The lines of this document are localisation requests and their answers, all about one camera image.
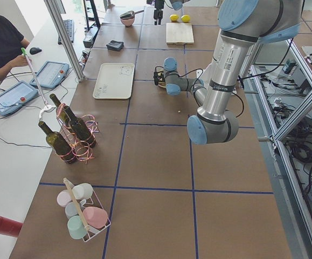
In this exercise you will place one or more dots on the grey cup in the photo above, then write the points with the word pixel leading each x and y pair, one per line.
pixel 70 210

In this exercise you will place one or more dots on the white wire cup rack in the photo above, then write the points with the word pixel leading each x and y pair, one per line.
pixel 93 201

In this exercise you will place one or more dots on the dark wine bottle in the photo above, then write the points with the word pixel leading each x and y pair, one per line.
pixel 58 143
pixel 79 127
pixel 61 114

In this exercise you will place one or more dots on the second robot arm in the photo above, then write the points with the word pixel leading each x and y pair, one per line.
pixel 175 4

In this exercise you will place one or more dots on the yellow lemon left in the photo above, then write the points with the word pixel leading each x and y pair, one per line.
pixel 174 17

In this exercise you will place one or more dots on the mint green cup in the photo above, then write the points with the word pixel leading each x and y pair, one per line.
pixel 75 228

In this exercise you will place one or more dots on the metal scoop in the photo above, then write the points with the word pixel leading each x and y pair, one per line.
pixel 130 13

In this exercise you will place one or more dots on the pale pink cup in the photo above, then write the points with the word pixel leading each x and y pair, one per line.
pixel 63 198

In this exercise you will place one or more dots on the red cylinder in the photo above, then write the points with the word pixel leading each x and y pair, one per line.
pixel 10 227

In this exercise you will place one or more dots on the wooden cutting board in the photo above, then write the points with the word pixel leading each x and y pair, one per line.
pixel 179 33

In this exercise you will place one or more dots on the aluminium frame post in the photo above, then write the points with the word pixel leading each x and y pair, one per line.
pixel 55 14

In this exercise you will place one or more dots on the blue teach pendant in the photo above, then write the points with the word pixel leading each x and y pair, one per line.
pixel 14 98
pixel 51 74

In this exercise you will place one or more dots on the grey folded cloth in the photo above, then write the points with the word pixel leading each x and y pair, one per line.
pixel 115 45

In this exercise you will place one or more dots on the yellow lemon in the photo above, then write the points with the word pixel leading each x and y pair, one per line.
pixel 185 18
pixel 174 17

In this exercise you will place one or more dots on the copper wire bottle rack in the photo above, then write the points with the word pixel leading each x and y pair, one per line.
pixel 81 149

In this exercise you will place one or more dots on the black computer mouse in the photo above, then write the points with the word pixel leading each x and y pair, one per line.
pixel 35 50

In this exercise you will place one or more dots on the yellow lemon right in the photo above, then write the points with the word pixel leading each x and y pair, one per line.
pixel 185 18

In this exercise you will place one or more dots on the person in black shirt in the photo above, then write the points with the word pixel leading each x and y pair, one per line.
pixel 11 44

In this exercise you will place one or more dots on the black keyboard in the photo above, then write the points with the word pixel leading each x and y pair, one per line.
pixel 69 27

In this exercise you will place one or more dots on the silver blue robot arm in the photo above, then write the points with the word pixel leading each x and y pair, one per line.
pixel 242 24

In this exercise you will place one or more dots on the pink bowl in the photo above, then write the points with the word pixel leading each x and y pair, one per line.
pixel 127 19

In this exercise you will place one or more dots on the white cup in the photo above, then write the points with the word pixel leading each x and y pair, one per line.
pixel 82 191

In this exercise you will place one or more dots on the cream bear tray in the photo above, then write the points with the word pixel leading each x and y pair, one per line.
pixel 115 81

